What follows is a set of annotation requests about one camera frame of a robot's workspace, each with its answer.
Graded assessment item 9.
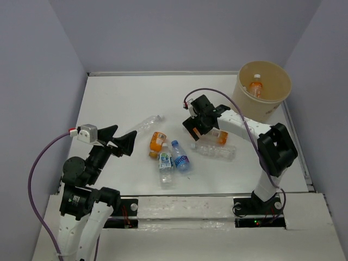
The orange tea bottle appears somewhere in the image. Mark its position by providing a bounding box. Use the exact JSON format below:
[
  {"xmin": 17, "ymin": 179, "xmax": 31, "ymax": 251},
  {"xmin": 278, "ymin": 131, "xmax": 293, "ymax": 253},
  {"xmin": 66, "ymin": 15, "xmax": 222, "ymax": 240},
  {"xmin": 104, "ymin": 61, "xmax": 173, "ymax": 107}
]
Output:
[
  {"xmin": 248, "ymin": 74, "xmax": 263, "ymax": 98},
  {"xmin": 193, "ymin": 128, "xmax": 228, "ymax": 146}
]

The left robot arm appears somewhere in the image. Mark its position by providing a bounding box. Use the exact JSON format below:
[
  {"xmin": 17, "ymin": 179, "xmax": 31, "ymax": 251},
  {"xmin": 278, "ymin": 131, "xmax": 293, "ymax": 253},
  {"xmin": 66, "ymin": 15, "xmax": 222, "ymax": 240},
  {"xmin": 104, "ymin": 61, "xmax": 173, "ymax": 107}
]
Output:
[{"xmin": 57, "ymin": 124, "xmax": 137, "ymax": 260}]

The beige plastic bin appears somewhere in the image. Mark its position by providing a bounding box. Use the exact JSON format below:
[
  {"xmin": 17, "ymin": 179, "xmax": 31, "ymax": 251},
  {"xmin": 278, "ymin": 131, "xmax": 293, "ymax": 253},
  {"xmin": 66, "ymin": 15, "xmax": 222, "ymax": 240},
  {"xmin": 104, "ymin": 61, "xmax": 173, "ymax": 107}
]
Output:
[{"xmin": 232, "ymin": 61, "xmax": 291, "ymax": 123}]

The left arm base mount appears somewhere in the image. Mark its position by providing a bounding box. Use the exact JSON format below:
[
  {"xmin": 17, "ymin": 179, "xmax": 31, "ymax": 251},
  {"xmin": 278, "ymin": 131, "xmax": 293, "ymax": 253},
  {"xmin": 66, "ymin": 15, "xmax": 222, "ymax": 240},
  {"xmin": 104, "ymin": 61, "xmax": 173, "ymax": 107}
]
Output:
[{"xmin": 104, "ymin": 197, "xmax": 139, "ymax": 229}]

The clear bottle white cap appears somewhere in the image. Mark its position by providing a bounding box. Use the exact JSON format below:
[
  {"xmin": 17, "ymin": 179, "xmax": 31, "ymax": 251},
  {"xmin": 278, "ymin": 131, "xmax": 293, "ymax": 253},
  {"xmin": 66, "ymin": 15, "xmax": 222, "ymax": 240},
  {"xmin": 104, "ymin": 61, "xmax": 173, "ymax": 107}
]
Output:
[{"xmin": 190, "ymin": 142, "xmax": 237, "ymax": 161}]

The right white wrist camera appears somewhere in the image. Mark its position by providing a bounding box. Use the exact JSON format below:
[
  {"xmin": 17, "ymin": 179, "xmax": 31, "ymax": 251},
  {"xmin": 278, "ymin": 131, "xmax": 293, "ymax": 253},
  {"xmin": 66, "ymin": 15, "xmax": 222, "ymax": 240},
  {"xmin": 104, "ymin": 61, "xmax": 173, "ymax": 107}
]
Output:
[{"xmin": 183, "ymin": 98, "xmax": 197, "ymax": 119}]

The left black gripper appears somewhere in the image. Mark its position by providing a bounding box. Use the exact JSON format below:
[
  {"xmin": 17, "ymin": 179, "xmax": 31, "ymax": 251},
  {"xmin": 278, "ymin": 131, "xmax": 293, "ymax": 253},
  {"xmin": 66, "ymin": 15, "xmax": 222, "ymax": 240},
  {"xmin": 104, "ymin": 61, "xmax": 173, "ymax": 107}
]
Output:
[{"xmin": 87, "ymin": 123, "xmax": 138, "ymax": 183}]

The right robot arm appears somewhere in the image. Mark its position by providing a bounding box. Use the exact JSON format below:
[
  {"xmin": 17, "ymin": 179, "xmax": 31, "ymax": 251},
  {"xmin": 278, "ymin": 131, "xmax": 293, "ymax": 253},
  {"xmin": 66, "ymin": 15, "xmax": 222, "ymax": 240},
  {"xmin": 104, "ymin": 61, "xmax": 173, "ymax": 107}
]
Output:
[{"xmin": 183, "ymin": 95, "xmax": 298, "ymax": 213}]

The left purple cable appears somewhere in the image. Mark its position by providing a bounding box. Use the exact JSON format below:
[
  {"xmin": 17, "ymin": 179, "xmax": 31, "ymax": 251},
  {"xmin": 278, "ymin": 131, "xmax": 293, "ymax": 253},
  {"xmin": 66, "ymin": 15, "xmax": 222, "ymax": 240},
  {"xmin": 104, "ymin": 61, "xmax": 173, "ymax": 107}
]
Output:
[{"xmin": 28, "ymin": 127, "xmax": 78, "ymax": 259}]

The orange juice bottle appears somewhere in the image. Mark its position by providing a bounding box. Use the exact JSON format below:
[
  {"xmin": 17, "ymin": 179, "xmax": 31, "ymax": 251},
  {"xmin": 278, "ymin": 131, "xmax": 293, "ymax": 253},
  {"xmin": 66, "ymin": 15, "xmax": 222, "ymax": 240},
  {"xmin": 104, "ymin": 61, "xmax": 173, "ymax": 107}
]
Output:
[{"xmin": 149, "ymin": 132, "xmax": 166, "ymax": 158}]

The blue cap water bottle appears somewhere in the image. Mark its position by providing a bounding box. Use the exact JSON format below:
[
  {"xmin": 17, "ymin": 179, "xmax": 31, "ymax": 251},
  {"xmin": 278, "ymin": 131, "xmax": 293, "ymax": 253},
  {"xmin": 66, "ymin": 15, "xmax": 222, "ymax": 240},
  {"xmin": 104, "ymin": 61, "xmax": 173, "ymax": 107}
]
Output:
[{"xmin": 171, "ymin": 140, "xmax": 191, "ymax": 173}]

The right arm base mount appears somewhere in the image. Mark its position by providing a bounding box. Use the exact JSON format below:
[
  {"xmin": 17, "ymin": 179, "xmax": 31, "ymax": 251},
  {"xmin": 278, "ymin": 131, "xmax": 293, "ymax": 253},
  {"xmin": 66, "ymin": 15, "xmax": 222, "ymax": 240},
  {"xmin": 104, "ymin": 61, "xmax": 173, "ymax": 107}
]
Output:
[{"xmin": 232, "ymin": 196, "xmax": 286, "ymax": 228}]

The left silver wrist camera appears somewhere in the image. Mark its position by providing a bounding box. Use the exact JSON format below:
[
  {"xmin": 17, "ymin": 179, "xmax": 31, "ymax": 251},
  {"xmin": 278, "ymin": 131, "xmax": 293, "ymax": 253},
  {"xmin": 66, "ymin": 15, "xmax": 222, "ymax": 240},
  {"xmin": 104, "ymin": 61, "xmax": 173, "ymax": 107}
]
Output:
[{"xmin": 77, "ymin": 124, "xmax": 98, "ymax": 144}]

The green label water bottle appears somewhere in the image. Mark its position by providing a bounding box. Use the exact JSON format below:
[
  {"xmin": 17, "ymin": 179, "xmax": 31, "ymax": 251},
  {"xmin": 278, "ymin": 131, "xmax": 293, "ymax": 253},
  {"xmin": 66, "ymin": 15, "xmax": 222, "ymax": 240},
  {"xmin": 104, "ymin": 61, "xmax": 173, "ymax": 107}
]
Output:
[{"xmin": 158, "ymin": 143, "xmax": 174, "ymax": 189}]

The clear crushed bottle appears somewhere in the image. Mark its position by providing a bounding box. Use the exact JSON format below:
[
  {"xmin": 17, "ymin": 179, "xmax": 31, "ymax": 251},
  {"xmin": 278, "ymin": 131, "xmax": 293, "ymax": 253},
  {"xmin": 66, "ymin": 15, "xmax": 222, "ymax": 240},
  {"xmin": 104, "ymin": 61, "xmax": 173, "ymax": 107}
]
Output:
[{"xmin": 126, "ymin": 115, "xmax": 165, "ymax": 142}]

